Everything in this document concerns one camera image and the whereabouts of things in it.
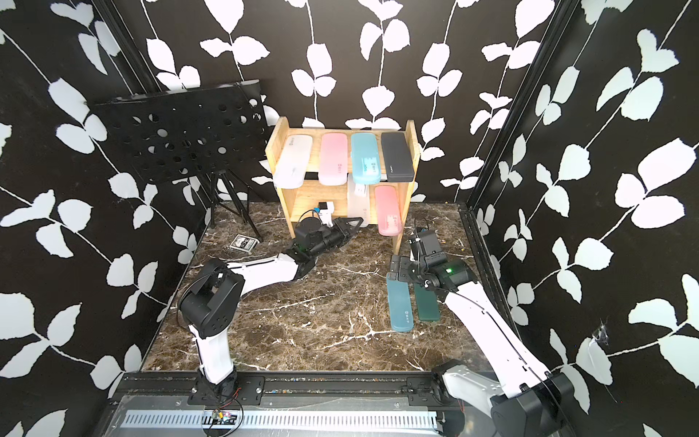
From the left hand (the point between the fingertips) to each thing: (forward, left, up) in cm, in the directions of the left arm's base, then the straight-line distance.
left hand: (364, 216), depth 82 cm
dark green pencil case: (-18, -21, -25) cm, 37 cm away
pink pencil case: (+2, -8, -3) cm, 9 cm away
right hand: (-13, -10, -5) cm, 18 cm away
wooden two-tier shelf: (+10, +21, -4) cm, 23 cm away
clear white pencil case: (+10, +2, -3) cm, 10 cm away
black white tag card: (+9, +46, -24) cm, 53 cm away
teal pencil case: (-18, -12, -25) cm, 33 cm away
